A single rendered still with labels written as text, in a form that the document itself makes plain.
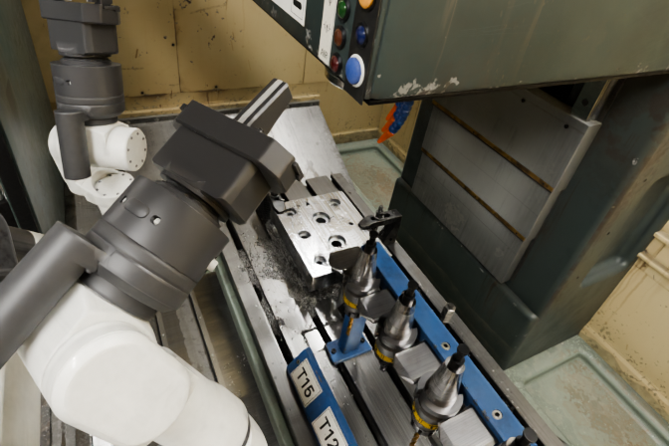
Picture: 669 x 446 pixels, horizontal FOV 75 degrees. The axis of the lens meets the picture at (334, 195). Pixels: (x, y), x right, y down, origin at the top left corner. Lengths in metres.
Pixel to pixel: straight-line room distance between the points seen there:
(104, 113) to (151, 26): 1.12
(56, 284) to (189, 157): 0.13
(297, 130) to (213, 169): 1.66
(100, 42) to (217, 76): 1.25
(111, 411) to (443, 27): 0.46
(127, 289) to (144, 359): 0.05
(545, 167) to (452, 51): 0.64
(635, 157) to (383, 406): 0.73
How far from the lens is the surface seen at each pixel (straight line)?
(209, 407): 0.45
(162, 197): 0.33
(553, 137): 1.12
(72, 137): 0.69
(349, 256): 0.80
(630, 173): 1.09
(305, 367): 0.97
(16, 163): 1.06
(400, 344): 0.69
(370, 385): 1.03
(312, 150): 1.96
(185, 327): 1.31
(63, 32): 0.72
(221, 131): 0.36
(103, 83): 0.69
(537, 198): 1.18
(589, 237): 1.17
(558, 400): 1.61
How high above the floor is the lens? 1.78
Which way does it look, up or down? 37 degrees down
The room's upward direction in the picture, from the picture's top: 9 degrees clockwise
